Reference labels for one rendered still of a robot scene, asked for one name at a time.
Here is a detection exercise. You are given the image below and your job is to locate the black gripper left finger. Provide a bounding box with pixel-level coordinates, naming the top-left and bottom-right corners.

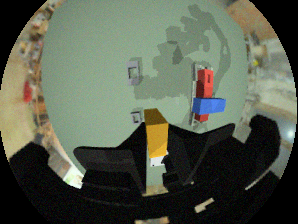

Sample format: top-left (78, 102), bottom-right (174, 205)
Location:
top-left (73, 121), bottom-right (148, 194)

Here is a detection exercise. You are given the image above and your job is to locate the yellow rectangular block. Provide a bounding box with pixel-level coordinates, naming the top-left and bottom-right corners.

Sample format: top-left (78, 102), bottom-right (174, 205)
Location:
top-left (144, 108), bottom-right (169, 159)

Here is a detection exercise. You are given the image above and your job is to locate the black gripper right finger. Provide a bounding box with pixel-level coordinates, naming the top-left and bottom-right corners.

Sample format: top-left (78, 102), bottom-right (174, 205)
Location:
top-left (168, 123), bottom-right (235, 185)

